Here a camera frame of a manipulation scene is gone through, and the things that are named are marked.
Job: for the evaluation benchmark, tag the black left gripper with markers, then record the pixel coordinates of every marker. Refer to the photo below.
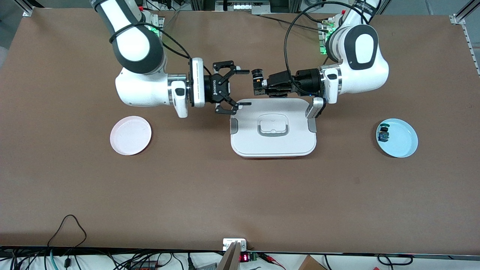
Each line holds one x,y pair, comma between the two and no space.
308,81

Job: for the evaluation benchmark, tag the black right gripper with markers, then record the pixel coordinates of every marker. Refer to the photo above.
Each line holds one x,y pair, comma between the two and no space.
212,90

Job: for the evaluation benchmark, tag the orange push button switch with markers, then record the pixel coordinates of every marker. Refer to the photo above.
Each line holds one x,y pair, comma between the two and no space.
258,82

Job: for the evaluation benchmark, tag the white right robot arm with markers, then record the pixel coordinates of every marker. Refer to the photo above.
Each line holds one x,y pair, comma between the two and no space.
138,48

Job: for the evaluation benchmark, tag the small white electronic box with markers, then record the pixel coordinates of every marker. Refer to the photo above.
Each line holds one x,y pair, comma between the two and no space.
228,243

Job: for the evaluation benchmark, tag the brown cardboard box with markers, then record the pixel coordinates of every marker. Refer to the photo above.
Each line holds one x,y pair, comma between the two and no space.
311,264

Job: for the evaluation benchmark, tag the metal rack with sockets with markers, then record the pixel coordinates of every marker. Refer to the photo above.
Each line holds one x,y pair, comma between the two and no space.
242,6

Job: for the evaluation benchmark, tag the pink round plate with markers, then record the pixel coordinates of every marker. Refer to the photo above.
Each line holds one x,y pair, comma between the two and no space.
129,137

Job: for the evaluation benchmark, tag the light blue round plate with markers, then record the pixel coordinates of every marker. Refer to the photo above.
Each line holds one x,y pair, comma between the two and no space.
403,140

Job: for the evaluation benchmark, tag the red digit display module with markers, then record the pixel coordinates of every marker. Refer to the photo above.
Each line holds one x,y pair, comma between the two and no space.
245,257

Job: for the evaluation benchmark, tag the brown cardboard strip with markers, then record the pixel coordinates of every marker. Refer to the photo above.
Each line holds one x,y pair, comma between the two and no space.
229,260

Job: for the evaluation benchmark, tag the red black clip lead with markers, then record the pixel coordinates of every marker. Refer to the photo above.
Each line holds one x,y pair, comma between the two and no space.
272,259

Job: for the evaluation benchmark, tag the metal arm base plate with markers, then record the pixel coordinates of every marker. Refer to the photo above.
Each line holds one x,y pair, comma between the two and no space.
322,45
159,22

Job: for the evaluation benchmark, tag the blue push button switch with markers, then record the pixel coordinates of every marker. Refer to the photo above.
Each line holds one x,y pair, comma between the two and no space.
383,133

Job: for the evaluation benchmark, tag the aluminium frame profile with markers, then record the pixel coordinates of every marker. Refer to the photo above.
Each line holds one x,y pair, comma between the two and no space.
459,17
27,9

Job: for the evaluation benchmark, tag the perforated metal rail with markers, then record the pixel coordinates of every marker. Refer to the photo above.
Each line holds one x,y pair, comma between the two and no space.
470,41

